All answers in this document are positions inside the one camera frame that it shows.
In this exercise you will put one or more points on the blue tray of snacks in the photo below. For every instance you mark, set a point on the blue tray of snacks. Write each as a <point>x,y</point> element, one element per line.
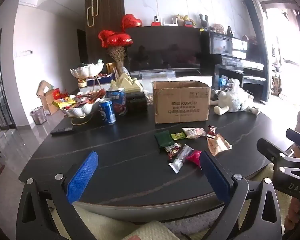
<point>101,79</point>

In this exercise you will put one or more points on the dark bunny figure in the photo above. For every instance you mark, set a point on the dark bunny figure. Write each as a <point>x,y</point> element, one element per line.
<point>204,22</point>

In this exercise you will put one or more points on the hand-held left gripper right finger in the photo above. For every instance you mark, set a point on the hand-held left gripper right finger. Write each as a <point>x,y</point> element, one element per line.
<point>215,177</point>

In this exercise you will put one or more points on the white small rack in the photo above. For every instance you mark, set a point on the white small rack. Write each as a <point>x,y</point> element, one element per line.
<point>170,24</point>

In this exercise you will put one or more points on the silver snack packet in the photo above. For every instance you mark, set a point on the silver snack packet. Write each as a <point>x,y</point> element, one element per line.
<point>181,158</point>

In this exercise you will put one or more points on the red heart balloon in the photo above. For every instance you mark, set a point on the red heart balloon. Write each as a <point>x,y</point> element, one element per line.
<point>121,40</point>
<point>131,21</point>
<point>105,37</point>

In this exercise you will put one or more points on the white security camera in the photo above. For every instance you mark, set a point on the white security camera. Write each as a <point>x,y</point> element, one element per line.
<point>156,19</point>

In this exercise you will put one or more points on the blue label snack canister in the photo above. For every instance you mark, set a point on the blue label snack canister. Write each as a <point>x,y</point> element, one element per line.
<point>116,100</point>

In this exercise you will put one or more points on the white tv console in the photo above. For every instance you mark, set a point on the white tv console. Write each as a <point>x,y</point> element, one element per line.
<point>190,77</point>

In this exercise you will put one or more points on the blue soda can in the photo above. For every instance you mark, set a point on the blue soda can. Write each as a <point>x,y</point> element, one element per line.
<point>107,111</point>

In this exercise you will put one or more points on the orange brown snack packet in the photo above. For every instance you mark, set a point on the orange brown snack packet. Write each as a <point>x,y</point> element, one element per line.
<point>217,145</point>

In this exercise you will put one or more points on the dried flower bouquet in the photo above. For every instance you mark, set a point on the dried flower bouquet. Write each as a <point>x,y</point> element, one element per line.
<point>117,55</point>

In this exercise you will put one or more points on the clear plastic waste bin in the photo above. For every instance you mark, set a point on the clear plastic waste bin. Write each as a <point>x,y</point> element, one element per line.
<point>38,116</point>

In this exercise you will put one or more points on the light green snack packet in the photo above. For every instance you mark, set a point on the light green snack packet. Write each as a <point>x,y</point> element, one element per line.
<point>178,136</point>

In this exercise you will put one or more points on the gold toy figure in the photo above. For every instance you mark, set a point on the gold toy figure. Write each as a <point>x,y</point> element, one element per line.
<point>183,18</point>

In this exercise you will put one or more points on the white plush sheep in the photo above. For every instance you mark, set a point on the white plush sheep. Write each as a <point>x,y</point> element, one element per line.
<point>236,101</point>

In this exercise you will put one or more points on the blue snack bag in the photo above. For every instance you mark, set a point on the blue snack bag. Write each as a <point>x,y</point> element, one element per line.
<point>222,82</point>

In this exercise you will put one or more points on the dark blue curtain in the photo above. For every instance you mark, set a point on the dark blue curtain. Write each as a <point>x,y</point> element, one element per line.
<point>261,42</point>

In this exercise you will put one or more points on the black metronome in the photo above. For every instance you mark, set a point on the black metronome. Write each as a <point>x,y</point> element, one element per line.
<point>229,31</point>

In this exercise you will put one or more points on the small red snack packet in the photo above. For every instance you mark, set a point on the small red snack packet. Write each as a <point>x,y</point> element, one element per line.
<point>211,131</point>

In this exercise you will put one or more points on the brown cardboard box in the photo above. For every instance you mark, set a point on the brown cardboard box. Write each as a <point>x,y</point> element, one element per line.
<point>181,105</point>

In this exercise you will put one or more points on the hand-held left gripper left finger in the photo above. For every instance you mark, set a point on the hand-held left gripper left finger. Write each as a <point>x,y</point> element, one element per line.
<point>82,177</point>

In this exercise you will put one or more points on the black upright piano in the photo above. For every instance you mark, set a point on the black upright piano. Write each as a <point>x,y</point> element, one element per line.
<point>230,50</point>

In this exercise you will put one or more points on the cream cushion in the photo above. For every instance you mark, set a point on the cream cushion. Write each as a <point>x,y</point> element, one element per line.
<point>102,223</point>

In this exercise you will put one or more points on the beige snack packet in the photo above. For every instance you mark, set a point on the beige snack packet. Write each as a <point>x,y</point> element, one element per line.
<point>193,132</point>

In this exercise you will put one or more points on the piano bench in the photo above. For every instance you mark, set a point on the piano bench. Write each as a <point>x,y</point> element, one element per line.
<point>252,81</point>

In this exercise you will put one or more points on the open cardboard box on floor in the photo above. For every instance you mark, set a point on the open cardboard box on floor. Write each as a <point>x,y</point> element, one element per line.
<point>48,100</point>

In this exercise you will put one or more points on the yellow snack packet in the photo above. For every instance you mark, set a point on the yellow snack packet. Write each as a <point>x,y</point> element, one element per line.
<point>63,102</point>

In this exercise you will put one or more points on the yellow paper bag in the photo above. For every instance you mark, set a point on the yellow paper bag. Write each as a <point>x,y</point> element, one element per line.
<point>111,68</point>

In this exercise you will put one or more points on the black remote control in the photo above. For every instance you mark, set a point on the black remote control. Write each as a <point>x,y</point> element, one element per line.
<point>61,130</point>

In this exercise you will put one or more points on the gold mountain-shaped tray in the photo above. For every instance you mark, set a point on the gold mountain-shaped tray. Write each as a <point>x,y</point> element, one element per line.
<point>126,83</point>

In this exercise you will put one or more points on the dark green snack packet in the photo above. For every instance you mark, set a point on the dark green snack packet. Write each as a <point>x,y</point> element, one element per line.
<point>162,140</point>

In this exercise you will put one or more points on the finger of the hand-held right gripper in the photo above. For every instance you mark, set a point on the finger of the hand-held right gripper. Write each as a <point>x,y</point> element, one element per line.
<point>296,135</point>
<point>272,150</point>

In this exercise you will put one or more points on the white two-tier shell bowl stand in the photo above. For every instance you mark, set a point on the white two-tier shell bowl stand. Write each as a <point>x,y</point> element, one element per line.
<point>86,70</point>

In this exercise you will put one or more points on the magenta snack packet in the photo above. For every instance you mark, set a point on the magenta snack packet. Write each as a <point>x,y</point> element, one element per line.
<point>195,157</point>

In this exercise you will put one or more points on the red digital clock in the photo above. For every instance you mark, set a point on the red digital clock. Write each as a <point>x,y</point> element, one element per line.
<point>189,24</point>

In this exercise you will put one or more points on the large black television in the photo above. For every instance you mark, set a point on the large black television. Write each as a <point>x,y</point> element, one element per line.
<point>165,48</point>

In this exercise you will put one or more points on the person's right hand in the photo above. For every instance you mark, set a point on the person's right hand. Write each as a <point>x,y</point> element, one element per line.
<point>293,215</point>

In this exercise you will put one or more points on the black box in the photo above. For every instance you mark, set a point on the black box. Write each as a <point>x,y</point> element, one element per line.
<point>137,101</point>

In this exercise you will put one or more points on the brown and white snack packet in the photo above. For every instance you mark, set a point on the brown and white snack packet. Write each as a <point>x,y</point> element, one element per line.
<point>172,150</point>

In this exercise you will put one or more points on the brown plush teddy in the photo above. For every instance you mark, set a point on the brown plush teddy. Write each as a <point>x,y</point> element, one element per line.
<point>218,28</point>

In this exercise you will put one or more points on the white bowl of snacks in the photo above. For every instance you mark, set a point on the white bowl of snacks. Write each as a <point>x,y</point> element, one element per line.
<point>87,98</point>

